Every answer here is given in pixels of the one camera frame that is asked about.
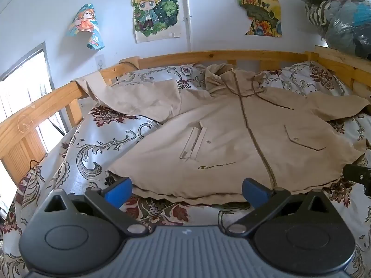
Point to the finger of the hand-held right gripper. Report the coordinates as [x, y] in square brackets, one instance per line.
[359, 176]

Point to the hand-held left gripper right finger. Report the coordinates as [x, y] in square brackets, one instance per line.
[256, 192]

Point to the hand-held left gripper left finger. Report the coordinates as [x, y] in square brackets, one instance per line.
[118, 192]

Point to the beige zip jacket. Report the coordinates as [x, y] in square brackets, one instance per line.
[226, 139]

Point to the clear plastic bag of clothes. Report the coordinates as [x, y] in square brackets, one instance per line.
[342, 14]

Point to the floral bedsheet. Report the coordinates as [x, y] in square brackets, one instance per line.
[95, 150]

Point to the window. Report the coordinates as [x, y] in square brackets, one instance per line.
[20, 75]

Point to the curled cartoon girl poster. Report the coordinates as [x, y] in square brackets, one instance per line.
[85, 23]

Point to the wooden bed frame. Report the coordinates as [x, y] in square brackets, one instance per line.
[34, 113]

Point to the white wall outlet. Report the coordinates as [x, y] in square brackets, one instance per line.
[100, 62]

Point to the cartoon boy wall poster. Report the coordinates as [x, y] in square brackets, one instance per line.
[155, 11]

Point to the colourful landscape wall poster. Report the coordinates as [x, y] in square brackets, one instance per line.
[260, 5]

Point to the white wall conduit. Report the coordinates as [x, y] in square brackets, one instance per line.
[188, 14]

